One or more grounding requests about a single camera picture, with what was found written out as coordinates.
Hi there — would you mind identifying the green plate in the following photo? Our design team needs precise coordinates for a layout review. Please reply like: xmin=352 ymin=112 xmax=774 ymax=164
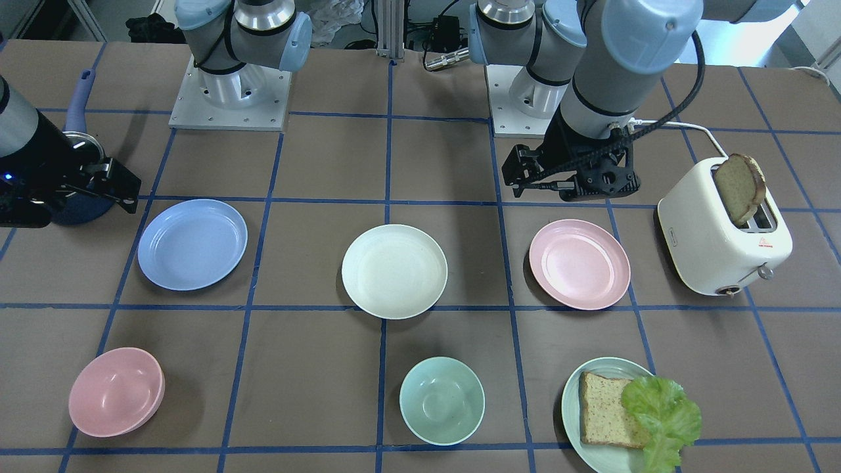
xmin=559 ymin=357 xmax=652 ymax=472

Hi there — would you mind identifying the white toaster cable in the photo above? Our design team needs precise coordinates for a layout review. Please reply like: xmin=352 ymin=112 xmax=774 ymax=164
xmin=631 ymin=118 xmax=730 ymax=160

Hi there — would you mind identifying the white plate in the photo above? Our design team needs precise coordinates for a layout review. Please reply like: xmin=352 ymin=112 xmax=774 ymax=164
xmin=340 ymin=224 xmax=448 ymax=320

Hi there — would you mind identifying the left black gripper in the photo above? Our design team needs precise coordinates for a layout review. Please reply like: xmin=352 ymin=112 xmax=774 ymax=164
xmin=502 ymin=120 xmax=642 ymax=201

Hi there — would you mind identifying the green bowl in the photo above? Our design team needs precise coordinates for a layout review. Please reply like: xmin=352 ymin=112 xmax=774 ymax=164
xmin=399 ymin=357 xmax=486 ymax=446

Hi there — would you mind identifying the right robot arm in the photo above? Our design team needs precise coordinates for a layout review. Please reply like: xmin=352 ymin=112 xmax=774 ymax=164
xmin=1 ymin=1 xmax=312 ymax=228

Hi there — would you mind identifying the blue plate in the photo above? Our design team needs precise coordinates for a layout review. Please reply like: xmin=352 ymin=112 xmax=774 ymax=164
xmin=137 ymin=200 xmax=248 ymax=291

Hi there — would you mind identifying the pink bowl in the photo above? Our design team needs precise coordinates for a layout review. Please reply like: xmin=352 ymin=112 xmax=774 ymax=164
xmin=68 ymin=347 xmax=166 ymax=438

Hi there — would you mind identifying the green lettuce leaf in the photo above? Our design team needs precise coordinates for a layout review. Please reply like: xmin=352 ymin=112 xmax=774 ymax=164
xmin=622 ymin=375 xmax=702 ymax=472

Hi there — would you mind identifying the white toaster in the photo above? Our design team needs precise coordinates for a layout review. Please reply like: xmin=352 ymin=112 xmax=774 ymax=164
xmin=656 ymin=158 xmax=793 ymax=296

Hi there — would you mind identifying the bread slice in toaster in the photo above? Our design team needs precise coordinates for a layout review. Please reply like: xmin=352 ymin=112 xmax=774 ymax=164
xmin=713 ymin=153 xmax=767 ymax=227

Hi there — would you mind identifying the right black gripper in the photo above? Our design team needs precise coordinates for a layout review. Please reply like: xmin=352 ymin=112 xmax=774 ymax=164
xmin=1 ymin=116 xmax=141 ymax=228

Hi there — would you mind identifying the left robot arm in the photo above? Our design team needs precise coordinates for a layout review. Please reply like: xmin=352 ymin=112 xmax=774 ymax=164
xmin=468 ymin=1 xmax=791 ymax=202

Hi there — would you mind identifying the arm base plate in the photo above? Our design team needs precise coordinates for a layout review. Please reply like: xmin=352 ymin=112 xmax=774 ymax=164
xmin=486 ymin=65 xmax=568 ymax=139
xmin=169 ymin=60 xmax=292 ymax=132

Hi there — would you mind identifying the bread slice on plate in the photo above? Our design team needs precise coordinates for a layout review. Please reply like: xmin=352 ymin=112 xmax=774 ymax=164
xmin=580 ymin=371 xmax=650 ymax=449

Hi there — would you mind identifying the aluminium frame post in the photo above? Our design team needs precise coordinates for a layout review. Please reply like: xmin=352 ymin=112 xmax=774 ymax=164
xmin=371 ymin=0 xmax=407 ymax=62

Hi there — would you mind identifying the pink plate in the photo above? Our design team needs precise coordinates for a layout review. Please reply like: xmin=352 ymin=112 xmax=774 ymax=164
xmin=528 ymin=219 xmax=631 ymax=311

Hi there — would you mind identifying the blue saucepan with lid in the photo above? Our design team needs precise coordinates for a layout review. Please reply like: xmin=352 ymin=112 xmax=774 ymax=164
xmin=52 ymin=69 xmax=114 ymax=227

